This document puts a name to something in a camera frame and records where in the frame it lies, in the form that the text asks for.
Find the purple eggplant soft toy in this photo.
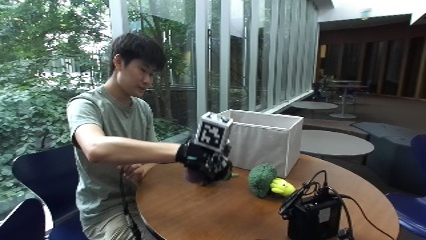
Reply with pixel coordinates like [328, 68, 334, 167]
[183, 166, 239, 186]

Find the green broccoli soft toy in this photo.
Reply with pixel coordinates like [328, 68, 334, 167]
[246, 163, 296, 199]

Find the white marker cube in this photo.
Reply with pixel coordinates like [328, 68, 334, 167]
[192, 111, 234, 154]

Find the white fabric storage box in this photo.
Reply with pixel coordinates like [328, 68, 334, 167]
[219, 108, 304, 179]

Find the black electronics box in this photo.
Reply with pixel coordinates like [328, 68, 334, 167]
[278, 186, 343, 240]

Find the round grey low table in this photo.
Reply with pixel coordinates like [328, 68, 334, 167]
[299, 129, 375, 158]
[290, 100, 339, 111]

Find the the person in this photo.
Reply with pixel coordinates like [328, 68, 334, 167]
[65, 32, 196, 240]

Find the tall round bistro table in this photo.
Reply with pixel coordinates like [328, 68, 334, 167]
[326, 83, 369, 120]

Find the dark blue chair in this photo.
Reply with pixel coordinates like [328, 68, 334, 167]
[0, 198, 46, 240]
[10, 144, 90, 240]
[384, 133, 426, 238]

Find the grey upholstered bench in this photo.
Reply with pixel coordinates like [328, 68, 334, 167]
[350, 121, 426, 194]

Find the black glove cable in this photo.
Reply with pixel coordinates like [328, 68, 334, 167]
[117, 166, 143, 240]

